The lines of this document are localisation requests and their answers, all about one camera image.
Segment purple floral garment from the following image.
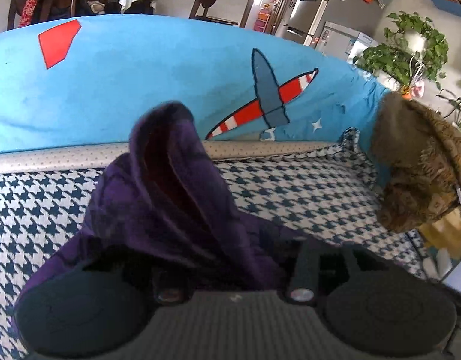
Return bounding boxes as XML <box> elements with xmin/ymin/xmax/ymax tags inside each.
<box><xmin>11</xmin><ymin>100</ymin><xmax>310</xmax><ymax>342</ymax></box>

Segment houndstooth sofa seat cover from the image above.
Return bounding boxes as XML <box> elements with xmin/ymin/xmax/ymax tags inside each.
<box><xmin>0</xmin><ymin>130</ymin><xmax>429</xmax><ymax>359</ymax></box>

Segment wooden block under phone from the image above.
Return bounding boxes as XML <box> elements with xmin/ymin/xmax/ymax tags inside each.
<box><xmin>418</xmin><ymin>209</ymin><xmax>461</xmax><ymax>259</ymax></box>

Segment brown fur blanket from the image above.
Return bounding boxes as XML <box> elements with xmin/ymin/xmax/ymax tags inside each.
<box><xmin>370</xmin><ymin>93</ymin><xmax>461</xmax><ymax>233</ymax></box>

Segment green potted plant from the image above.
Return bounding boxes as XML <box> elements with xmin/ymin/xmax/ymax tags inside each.
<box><xmin>353</xmin><ymin>10</ymin><xmax>450</xmax><ymax>89</ymax></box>

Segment silver refrigerator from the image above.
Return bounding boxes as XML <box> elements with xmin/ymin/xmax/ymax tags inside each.
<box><xmin>276</xmin><ymin>0</ymin><xmax>392</xmax><ymax>47</ymax></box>

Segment blue printed sofa back cover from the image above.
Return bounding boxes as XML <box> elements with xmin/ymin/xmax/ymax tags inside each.
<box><xmin>0</xmin><ymin>14</ymin><xmax>393</xmax><ymax>189</ymax></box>

